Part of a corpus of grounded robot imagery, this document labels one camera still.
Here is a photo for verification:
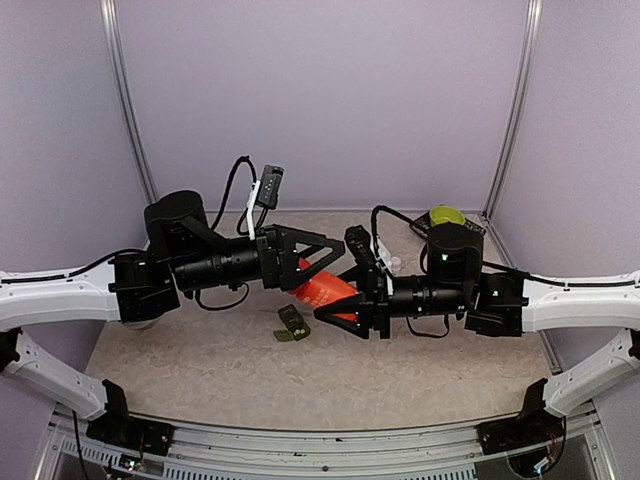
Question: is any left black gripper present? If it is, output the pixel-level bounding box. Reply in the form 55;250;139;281
172;225;346;293

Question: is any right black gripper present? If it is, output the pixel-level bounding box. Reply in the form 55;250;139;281
314;262;469;339

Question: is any orange pill bottle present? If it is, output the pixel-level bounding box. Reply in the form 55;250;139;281
290;270;357;309

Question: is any green weekly pill organizer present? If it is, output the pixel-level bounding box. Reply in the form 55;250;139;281
273;304;311;342

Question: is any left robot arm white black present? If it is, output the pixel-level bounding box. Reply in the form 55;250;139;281
1;190;345;445

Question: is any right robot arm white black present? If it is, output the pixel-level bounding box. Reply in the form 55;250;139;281
314;222;639;444

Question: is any black patterned square plate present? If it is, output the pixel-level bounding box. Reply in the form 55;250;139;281
409;211;487;239

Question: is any lime green bowl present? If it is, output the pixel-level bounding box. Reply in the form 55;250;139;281
429;205;466;227

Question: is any white bowl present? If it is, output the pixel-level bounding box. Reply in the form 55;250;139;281
123;319;159;331

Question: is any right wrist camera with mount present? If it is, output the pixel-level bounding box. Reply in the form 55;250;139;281
344;225;393;277

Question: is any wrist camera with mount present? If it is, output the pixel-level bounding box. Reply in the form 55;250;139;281
246;165;284;240
344;225;393;277

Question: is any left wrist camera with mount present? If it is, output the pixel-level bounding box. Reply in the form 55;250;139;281
246;165;284;240

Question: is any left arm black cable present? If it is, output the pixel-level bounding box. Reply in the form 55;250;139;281
212;155;257;231

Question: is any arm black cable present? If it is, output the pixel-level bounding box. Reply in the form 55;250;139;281
212;155;257;231
369;204;640;339

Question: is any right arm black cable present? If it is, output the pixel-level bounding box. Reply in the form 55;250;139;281
369;204;640;339

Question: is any front aluminium rail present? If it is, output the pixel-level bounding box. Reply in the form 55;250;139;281
30;395;618;479

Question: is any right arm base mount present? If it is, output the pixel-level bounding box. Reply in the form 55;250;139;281
477;412;565;455

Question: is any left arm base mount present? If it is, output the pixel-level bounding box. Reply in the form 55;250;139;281
86;414;174;457

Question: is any left aluminium frame post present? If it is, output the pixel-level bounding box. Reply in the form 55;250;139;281
99;0;159;204

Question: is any aluminium frame post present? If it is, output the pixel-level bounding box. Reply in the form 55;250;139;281
99;0;159;204
483;0;543;222

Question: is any right aluminium frame post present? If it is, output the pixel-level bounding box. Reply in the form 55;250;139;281
483;0;543;222

